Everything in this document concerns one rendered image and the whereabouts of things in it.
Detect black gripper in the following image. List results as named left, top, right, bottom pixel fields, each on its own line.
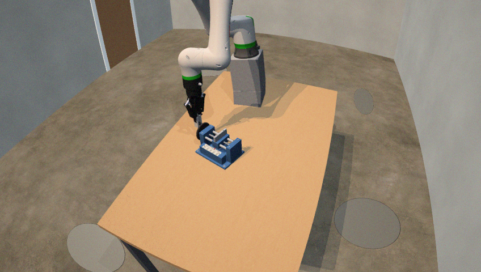
left=184, top=87, right=206, bottom=128

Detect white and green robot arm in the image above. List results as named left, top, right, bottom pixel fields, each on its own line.
left=178, top=0, right=260, bottom=90

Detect blue bench vise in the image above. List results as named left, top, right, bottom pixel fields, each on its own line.
left=195, top=122, right=244, bottom=170

